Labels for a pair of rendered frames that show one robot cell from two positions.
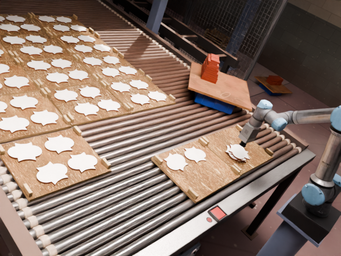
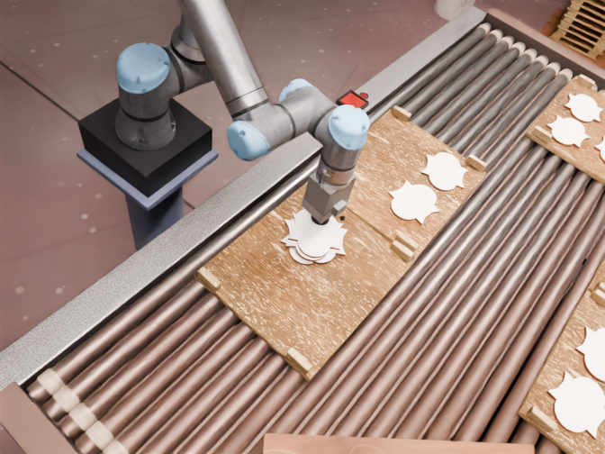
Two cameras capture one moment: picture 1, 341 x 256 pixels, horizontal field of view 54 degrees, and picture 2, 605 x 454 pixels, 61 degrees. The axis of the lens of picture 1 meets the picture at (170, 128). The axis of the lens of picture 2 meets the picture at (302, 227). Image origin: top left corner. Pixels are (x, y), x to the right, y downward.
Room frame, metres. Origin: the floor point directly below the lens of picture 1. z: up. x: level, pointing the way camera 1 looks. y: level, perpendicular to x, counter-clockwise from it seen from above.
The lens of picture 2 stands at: (2.48, -0.56, 1.97)
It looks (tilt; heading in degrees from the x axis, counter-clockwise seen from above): 54 degrees down; 174
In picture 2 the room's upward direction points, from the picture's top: 15 degrees clockwise
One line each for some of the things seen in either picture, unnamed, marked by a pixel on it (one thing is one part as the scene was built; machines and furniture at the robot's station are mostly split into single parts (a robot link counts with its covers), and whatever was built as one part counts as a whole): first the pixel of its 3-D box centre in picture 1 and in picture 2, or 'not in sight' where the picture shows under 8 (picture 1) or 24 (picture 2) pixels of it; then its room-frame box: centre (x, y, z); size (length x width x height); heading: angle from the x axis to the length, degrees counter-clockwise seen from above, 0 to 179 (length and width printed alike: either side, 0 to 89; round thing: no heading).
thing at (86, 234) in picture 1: (205, 175); (376, 179); (1.50, -0.28, 0.90); 1.95 x 0.05 x 0.05; 146
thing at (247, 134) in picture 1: (248, 130); (331, 193); (1.77, -0.44, 1.13); 0.10 x 0.09 x 0.16; 50
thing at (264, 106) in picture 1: (263, 110); (344, 137); (1.76, -0.45, 1.28); 0.09 x 0.08 x 0.11; 49
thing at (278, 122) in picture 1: (277, 120); (302, 111); (1.71, -0.54, 1.28); 0.11 x 0.11 x 0.08; 49
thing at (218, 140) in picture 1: (236, 149); (309, 268); (1.85, -0.45, 0.93); 0.41 x 0.35 x 0.02; 145
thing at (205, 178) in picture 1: (197, 167); (401, 177); (1.50, -0.22, 0.93); 0.41 x 0.35 x 0.02; 147
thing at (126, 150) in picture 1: (165, 138); (481, 254); (1.69, 0.01, 0.90); 1.95 x 0.05 x 0.05; 146
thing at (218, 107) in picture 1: (214, 94); not in sight; (2.41, -0.22, 0.97); 0.31 x 0.31 x 0.10; 6
